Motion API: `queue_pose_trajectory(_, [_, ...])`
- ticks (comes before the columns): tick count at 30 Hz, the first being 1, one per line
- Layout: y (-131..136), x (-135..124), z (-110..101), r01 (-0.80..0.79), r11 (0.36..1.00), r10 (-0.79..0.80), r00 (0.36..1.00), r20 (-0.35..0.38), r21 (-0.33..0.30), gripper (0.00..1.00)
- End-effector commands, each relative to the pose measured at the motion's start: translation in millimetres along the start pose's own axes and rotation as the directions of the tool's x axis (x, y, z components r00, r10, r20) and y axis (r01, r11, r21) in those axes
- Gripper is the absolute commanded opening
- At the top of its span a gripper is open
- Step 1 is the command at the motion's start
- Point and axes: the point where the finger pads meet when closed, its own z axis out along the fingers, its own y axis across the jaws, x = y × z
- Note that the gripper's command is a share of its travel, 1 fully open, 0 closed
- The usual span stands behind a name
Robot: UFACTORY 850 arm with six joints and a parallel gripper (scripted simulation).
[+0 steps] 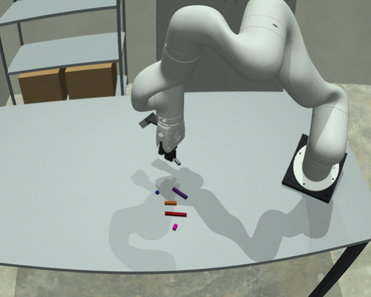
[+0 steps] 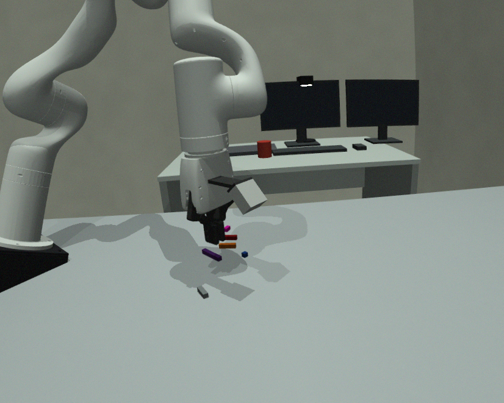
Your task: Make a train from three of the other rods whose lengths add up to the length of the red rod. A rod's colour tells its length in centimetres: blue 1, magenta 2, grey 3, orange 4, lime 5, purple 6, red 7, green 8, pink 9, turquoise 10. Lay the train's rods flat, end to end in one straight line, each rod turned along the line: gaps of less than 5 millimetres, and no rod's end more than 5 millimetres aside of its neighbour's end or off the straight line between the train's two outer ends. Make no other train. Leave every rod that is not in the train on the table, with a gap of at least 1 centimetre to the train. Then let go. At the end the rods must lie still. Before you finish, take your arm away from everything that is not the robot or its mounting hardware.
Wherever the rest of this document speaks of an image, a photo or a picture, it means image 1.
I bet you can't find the purple rod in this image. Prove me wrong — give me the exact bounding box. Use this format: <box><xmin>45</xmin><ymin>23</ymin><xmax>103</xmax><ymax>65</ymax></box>
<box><xmin>172</xmin><ymin>187</ymin><xmax>188</xmax><ymax>199</ymax></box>

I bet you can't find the red rod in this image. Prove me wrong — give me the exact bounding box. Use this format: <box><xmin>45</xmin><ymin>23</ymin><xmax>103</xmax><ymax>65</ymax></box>
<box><xmin>165</xmin><ymin>211</ymin><xmax>187</xmax><ymax>217</ymax></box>

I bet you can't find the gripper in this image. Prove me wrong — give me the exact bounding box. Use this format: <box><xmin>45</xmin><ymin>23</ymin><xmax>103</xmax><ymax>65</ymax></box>
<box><xmin>156</xmin><ymin>119</ymin><xmax>185</xmax><ymax>162</ymax></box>

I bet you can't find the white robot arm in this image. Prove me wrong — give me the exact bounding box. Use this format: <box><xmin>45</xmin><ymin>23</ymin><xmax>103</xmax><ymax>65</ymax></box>
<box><xmin>131</xmin><ymin>0</ymin><xmax>349</xmax><ymax>191</ymax></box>

